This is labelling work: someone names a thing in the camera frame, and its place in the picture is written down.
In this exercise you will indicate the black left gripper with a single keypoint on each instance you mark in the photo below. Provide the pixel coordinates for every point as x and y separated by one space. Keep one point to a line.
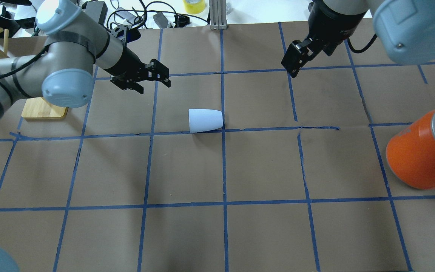
124 64

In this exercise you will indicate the aluminium frame post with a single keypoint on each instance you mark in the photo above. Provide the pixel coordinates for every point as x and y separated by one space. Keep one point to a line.
218 14

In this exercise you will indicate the light blue cup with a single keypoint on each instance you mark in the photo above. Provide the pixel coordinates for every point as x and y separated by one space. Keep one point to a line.
201 120

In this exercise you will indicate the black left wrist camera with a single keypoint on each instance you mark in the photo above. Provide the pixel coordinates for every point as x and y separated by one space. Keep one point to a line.
125 34

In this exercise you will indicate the yellow tape roll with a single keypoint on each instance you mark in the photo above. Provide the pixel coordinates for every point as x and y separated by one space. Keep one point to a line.
194 6

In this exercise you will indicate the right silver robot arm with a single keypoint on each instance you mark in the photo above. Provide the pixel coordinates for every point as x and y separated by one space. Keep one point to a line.
406 29

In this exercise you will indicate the black laptop power brick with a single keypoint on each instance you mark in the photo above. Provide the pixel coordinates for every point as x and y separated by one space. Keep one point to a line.
96 9

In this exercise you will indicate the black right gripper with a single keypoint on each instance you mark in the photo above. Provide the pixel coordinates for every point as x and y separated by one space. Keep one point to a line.
332 27

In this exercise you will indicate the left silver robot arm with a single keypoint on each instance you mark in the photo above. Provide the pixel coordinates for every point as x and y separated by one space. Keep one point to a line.
62 72

